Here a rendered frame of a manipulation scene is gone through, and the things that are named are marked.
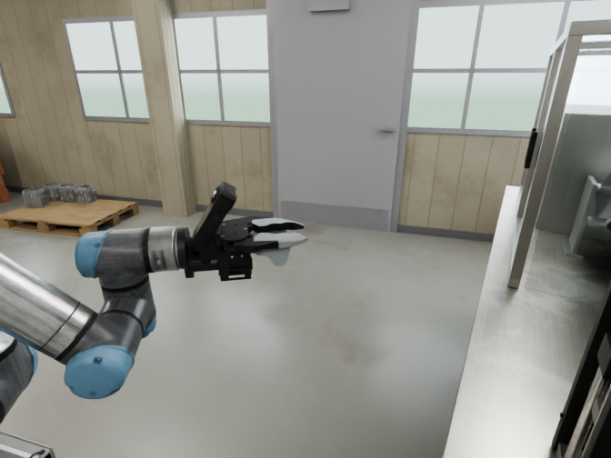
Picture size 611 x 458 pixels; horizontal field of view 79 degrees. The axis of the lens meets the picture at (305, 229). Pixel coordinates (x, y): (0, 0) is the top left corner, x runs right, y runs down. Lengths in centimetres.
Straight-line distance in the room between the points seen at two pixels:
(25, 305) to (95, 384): 13
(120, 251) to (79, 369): 18
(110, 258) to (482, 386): 74
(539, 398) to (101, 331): 79
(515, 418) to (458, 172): 307
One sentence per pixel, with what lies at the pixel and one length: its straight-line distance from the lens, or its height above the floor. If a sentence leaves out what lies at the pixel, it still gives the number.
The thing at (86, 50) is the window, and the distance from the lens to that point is 504.
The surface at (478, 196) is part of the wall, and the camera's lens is 384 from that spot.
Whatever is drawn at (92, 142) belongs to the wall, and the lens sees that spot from 525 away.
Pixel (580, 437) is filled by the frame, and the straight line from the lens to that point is 76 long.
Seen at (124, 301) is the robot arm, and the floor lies 115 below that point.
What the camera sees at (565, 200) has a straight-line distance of 119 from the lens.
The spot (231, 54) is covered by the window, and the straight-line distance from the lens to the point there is 404.
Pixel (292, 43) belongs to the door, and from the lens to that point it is 378.
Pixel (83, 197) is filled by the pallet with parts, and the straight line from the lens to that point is 488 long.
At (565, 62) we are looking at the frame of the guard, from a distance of 114.
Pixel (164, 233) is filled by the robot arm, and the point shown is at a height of 125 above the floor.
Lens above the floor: 149
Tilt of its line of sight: 22 degrees down
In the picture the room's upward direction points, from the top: straight up
